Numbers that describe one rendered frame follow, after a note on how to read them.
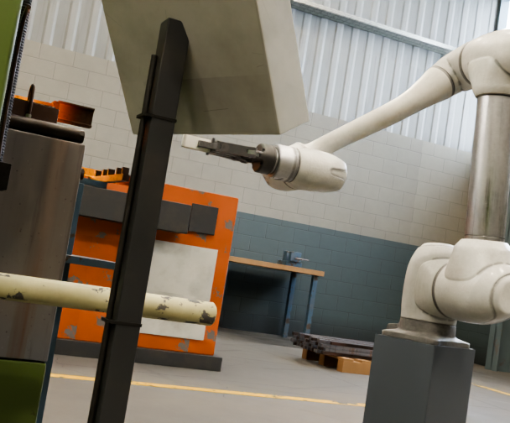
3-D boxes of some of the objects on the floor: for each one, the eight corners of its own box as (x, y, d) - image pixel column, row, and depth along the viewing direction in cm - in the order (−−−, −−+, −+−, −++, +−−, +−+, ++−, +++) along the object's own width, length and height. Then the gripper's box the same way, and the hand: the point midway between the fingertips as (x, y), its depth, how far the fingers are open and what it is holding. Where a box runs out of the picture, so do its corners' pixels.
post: (65, 720, 118) (184, 29, 126) (71, 736, 114) (192, 23, 123) (39, 723, 116) (160, 22, 125) (44, 738, 112) (169, 16, 121)
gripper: (280, 174, 189) (189, 154, 179) (257, 176, 201) (171, 157, 191) (285, 143, 190) (195, 122, 180) (262, 148, 202) (176, 127, 192)
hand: (196, 143), depth 187 cm, fingers closed
